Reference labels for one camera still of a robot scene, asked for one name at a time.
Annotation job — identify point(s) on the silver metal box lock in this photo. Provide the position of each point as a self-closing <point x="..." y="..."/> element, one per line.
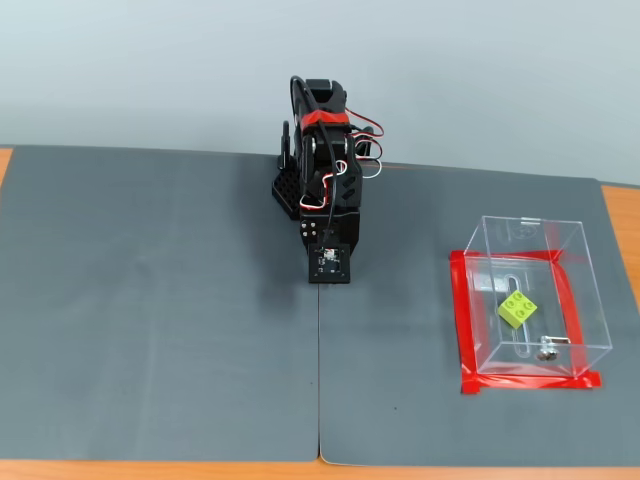
<point x="547" y="354"/>

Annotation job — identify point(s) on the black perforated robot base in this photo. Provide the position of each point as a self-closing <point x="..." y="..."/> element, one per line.
<point x="282" y="190"/>

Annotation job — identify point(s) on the black square wrist camera module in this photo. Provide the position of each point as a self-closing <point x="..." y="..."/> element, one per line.
<point x="330" y="270"/>

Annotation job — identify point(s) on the transparent acrylic box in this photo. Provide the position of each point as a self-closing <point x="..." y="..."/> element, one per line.
<point x="525" y="240"/>

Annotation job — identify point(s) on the black table clamp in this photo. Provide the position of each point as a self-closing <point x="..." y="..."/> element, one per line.
<point x="286" y="140"/>
<point x="369" y="131"/>

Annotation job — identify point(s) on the grey table mat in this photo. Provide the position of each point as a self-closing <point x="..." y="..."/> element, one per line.
<point x="400" y="300"/>
<point x="150" y="300"/>

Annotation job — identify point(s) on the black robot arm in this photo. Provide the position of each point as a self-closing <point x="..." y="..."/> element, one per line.
<point x="325" y="90"/>

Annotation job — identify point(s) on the red tape strip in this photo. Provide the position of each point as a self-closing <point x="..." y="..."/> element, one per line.
<point x="525" y="384"/>
<point x="459" y="300"/>
<point x="500" y="254"/>
<point x="570" y="310"/>

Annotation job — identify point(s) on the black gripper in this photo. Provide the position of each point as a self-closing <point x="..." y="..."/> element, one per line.
<point x="309" y="231"/>

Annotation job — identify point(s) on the green lego block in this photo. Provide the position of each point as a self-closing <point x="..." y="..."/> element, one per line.
<point x="515" y="310"/>

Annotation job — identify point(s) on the red tape band on arm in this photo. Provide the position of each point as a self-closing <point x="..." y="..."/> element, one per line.
<point x="325" y="119"/>

